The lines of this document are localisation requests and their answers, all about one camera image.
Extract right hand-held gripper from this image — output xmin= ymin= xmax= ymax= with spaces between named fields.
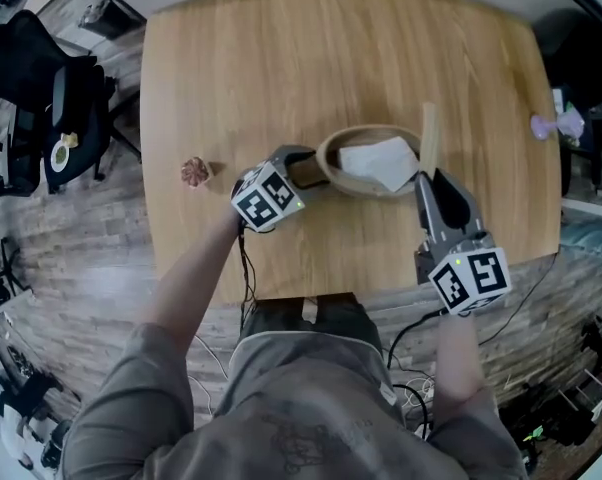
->
xmin=413 ymin=167 xmax=512 ymax=317

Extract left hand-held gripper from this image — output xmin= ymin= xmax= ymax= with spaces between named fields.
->
xmin=229 ymin=145 xmax=332 ymax=233

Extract person's left forearm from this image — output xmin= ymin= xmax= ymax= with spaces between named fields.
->
xmin=140 ymin=207 xmax=243 ymax=355

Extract person's right forearm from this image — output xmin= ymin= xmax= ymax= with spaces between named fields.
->
xmin=432 ymin=312 xmax=485 ymax=405

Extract white cloth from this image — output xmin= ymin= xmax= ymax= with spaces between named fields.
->
xmin=336 ymin=136 xmax=420 ymax=193

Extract purple hourglass ornament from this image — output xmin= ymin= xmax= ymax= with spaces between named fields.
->
xmin=530 ymin=106 xmax=586 ymax=142

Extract person's legs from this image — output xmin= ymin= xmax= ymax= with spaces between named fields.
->
xmin=238 ymin=291 xmax=385 ymax=355

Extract blue-grey padded cloth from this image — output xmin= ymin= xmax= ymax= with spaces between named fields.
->
xmin=559 ymin=217 xmax=602 ymax=290

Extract black fabric office chair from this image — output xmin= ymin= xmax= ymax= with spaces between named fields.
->
xmin=533 ymin=7 xmax=602 ymax=112

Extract white plate with green food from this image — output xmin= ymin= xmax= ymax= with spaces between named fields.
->
xmin=49 ymin=142 xmax=72 ymax=173

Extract dark waste bin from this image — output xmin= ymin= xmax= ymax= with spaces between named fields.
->
xmin=78 ymin=0 xmax=138 ymax=42

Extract person's grey shirt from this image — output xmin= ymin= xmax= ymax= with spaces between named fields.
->
xmin=60 ymin=322 xmax=530 ymax=480

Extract black mesh office chair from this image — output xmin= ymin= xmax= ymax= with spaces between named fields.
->
xmin=0 ymin=10 xmax=143 ymax=197

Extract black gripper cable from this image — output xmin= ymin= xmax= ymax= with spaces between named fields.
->
xmin=385 ymin=307 xmax=450 ymax=370
xmin=237 ymin=220 xmax=260 ymax=330

